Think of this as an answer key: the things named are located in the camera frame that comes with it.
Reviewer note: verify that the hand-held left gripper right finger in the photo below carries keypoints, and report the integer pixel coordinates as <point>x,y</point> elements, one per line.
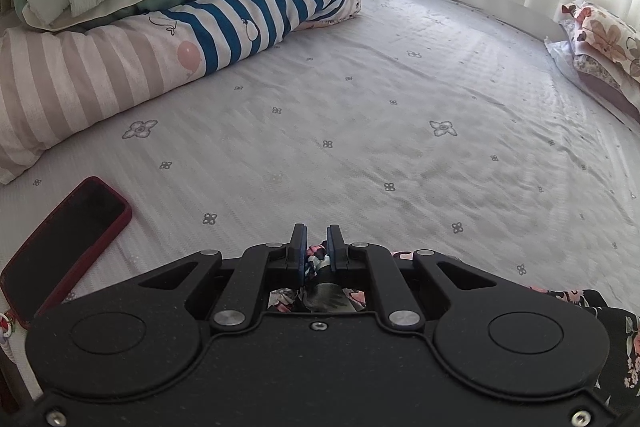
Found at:
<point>332,254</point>

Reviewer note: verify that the black floral pants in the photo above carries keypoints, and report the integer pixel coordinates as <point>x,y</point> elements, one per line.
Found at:
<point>622,337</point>

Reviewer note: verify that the white and mauve pillow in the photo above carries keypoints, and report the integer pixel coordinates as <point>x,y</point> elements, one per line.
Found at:
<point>600,82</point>

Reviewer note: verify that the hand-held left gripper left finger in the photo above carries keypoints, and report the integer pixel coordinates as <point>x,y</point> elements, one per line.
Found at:
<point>299,254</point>

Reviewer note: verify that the phone in red case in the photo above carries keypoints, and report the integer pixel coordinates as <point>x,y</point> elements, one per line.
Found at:
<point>75,237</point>

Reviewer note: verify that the floral pillow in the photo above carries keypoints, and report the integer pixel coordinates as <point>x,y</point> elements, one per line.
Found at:
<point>607,34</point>

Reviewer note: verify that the colourful phone charm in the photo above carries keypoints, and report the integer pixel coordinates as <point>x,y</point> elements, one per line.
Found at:
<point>5,324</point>

